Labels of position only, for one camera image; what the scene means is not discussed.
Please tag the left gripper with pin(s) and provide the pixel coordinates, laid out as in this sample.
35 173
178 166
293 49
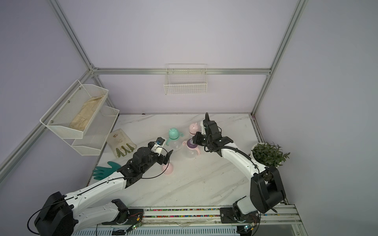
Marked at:
162 160

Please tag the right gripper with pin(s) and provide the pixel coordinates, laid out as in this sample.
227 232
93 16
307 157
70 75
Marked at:
197 138

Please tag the purple nipple collar front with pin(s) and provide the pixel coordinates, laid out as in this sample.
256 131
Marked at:
191 144

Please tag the teal bottle cap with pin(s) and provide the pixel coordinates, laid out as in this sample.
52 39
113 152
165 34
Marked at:
174 133

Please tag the clear baby bottle front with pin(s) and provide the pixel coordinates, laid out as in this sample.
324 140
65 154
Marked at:
175 144

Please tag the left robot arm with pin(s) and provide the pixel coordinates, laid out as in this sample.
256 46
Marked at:
64 215

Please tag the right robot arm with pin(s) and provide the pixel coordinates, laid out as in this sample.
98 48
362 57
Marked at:
266 186

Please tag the beige glove on table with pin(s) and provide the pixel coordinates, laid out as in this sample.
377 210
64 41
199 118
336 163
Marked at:
120 143

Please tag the green rubber glove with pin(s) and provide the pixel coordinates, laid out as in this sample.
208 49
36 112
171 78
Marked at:
100 173

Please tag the potted green plant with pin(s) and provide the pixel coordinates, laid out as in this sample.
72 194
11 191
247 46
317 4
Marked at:
269 154

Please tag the white mesh lower shelf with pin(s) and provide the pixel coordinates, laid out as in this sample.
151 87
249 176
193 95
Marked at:
95 138

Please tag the white mesh shelf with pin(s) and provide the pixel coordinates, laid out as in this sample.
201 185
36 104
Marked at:
95 138
62 113

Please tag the beige cloth glove in shelf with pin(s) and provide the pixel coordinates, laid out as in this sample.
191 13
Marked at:
82 119

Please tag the white mesh upper shelf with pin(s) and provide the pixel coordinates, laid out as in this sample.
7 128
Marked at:
62 113

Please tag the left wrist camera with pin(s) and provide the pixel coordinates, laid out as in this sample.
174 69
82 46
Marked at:
157 146

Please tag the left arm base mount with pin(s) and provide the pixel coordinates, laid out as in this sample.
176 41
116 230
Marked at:
132 217

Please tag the white wire wall basket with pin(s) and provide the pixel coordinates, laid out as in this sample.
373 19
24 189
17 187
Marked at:
181 79

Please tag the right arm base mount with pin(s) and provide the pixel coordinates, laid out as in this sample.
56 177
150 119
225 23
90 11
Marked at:
233 214

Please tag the aluminium front rail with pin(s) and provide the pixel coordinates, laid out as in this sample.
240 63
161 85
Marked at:
205 216

